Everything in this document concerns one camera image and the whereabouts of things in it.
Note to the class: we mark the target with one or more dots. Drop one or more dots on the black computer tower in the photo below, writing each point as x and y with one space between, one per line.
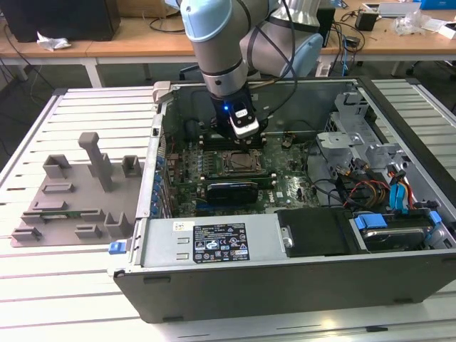
71 18

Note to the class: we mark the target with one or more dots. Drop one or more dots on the pale grey case latch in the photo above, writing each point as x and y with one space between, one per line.
162 92

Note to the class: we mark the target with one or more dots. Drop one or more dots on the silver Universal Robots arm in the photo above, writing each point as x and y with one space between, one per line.
217 53

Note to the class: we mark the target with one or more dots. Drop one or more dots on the black graphics card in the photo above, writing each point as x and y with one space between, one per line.
231 194

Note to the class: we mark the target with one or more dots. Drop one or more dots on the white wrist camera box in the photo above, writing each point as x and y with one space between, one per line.
244 124

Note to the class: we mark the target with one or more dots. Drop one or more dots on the black open PC case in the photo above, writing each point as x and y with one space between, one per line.
285 292

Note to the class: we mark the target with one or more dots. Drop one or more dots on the clear plastic bags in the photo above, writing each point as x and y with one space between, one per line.
409 23

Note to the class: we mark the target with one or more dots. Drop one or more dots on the green RAM stick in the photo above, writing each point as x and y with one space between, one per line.
73 214

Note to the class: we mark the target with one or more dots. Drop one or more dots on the grey parts rack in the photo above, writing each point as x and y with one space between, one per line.
85 199

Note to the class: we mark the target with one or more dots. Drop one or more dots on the wooden desk with tower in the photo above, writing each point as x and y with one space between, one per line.
107 46

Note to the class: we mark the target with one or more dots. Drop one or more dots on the wooden desk with clutter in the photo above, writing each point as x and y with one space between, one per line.
392 42

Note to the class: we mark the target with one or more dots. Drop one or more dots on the small black cube adapter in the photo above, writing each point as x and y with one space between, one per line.
366 20

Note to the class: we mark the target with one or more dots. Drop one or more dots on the green motherboard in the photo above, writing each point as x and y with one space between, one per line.
292 185

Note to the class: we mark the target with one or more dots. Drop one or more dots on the CPU socket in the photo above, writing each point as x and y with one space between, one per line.
261 171

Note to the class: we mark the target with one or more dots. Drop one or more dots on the tall black box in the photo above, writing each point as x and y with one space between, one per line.
327 28

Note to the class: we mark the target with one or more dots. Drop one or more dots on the blue disk carrier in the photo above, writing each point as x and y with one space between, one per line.
370 222

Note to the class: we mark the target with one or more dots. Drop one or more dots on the silver metal bracket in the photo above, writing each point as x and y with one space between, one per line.
383 153

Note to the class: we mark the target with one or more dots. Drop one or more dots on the crumpled white paper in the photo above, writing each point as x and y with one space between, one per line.
53 42

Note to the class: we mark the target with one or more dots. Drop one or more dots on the silver black hard disk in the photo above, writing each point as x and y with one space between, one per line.
395 239

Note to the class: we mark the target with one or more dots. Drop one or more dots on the silver laptop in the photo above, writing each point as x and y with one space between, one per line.
399 9

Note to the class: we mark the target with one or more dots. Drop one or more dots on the small white box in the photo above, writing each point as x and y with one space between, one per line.
448 30

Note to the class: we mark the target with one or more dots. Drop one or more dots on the black disk bay cover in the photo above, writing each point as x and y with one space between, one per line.
320 231

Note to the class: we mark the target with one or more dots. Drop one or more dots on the grey power supply unit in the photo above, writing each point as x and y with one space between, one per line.
160 242

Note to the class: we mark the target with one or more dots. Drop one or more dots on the blue case latch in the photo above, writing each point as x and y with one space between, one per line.
117 247

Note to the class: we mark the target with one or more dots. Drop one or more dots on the black RAM slot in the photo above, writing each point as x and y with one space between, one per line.
208 142
208 135
208 146
208 139
266 185

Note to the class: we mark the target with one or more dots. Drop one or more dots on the silver metal shroud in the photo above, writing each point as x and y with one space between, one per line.
336 142

